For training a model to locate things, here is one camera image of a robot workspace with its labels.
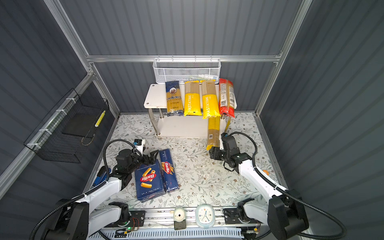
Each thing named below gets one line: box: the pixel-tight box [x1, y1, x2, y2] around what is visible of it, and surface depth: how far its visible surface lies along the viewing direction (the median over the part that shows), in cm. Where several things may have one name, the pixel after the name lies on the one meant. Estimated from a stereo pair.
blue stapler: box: [92, 166, 112, 187], surface depth 88 cm
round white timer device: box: [173, 207, 187, 231], surface depth 69 cm
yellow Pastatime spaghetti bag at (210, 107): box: [201, 80, 221, 120], surface depth 78 cm
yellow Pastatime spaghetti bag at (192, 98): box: [184, 80, 203, 116], surface depth 79 cm
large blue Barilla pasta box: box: [134, 159, 166, 202], surface depth 80 cm
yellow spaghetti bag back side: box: [206, 116, 221, 151], surface depth 99 cm
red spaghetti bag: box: [218, 78, 238, 118], surface depth 78 cm
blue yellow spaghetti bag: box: [165, 80, 184, 117], surface depth 78 cm
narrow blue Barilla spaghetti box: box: [159, 148, 180, 193], surface depth 87 cm
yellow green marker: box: [95, 110, 106, 128], surface depth 82 cm
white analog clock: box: [195, 204, 215, 229], surface depth 74 cm
